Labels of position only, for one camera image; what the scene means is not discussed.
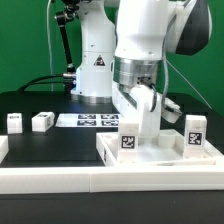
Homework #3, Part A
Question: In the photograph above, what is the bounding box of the white square table top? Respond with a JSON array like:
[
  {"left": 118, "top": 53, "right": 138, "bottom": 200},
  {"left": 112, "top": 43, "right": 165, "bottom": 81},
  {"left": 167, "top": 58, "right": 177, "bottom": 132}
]
[{"left": 96, "top": 129, "right": 224, "bottom": 167}]

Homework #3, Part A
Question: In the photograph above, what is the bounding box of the black cable bundle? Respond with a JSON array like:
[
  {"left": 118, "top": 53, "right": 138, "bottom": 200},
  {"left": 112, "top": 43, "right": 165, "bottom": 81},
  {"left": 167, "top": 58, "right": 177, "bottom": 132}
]
[{"left": 18, "top": 73, "right": 77, "bottom": 93}]

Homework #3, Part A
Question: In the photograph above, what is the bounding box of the white U-shaped workspace fence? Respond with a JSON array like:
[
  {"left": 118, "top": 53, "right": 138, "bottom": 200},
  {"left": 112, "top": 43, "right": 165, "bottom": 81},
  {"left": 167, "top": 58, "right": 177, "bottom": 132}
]
[{"left": 0, "top": 134, "right": 224, "bottom": 194}]

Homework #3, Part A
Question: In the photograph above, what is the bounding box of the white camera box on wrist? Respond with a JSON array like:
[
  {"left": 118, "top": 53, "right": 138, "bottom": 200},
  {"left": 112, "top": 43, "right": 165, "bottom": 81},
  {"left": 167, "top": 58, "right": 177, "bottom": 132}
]
[{"left": 161, "top": 98, "right": 182, "bottom": 123}]

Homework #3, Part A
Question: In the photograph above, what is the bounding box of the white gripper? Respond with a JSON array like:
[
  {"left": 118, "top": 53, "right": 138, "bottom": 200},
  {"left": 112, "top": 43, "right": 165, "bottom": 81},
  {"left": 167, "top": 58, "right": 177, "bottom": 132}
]
[{"left": 112, "top": 83, "right": 161, "bottom": 138}]

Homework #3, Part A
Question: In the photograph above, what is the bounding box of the grey thin cable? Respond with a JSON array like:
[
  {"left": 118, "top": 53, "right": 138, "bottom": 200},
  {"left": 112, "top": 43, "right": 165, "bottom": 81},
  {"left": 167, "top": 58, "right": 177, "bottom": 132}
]
[{"left": 46, "top": 0, "right": 56, "bottom": 92}]

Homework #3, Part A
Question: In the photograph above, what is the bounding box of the white fiducial marker sheet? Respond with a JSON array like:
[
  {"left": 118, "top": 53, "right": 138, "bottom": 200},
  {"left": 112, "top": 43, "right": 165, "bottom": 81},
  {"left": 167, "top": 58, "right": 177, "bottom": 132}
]
[{"left": 56, "top": 113, "right": 119, "bottom": 127}]

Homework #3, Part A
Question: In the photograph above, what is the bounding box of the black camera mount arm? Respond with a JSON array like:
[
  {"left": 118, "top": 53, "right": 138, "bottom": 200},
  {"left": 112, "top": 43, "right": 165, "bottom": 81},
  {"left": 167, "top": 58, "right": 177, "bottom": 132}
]
[{"left": 55, "top": 0, "right": 80, "bottom": 94}]

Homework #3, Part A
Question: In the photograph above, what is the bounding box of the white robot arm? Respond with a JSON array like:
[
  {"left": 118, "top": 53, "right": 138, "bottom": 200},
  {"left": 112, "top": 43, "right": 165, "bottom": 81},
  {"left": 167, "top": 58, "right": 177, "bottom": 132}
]
[{"left": 62, "top": 0, "right": 212, "bottom": 138}]

